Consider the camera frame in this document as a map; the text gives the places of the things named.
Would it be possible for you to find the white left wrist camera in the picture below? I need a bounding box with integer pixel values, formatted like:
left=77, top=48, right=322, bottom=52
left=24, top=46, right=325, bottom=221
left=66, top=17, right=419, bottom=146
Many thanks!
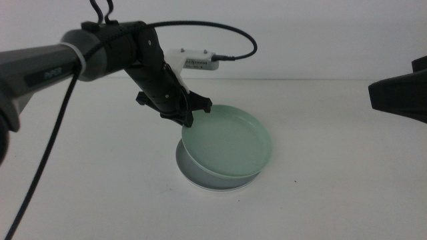
left=164, top=48, right=221, bottom=95

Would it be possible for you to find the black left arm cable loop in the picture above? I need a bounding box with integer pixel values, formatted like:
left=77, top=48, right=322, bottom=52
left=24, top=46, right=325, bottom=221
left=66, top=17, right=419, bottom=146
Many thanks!
left=89, top=0, right=116, bottom=25

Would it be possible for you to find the grey shallow bowl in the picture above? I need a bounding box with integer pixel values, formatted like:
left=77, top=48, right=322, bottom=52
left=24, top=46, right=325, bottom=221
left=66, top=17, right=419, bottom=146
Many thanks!
left=175, top=139, right=263, bottom=191

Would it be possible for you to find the white shallow bowl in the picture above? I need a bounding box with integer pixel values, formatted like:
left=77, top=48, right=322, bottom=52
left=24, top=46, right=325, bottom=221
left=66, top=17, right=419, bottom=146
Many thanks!
left=179, top=166, right=262, bottom=193

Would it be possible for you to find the mint green shallow bowl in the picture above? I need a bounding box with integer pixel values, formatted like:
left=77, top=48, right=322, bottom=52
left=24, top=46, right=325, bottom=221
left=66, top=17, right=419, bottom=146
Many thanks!
left=181, top=104, right=273, bottom=179

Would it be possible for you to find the black left camera cable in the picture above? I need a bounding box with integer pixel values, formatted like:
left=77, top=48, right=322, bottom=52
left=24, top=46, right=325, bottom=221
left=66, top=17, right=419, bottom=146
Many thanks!
left=3, top=20, right=259, bottom=240

